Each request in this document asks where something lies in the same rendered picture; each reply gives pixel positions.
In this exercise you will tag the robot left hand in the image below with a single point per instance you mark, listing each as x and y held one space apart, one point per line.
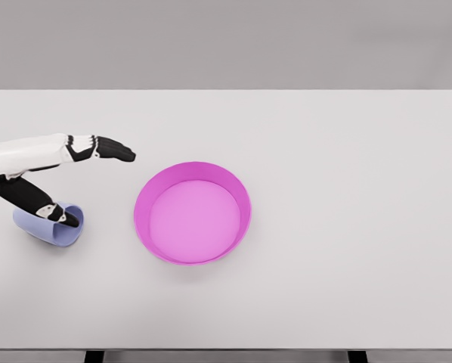
29 153

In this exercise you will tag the light blue cup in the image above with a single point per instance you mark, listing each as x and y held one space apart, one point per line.
48 230

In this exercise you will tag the pink round plate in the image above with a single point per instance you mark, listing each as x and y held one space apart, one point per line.
192 219

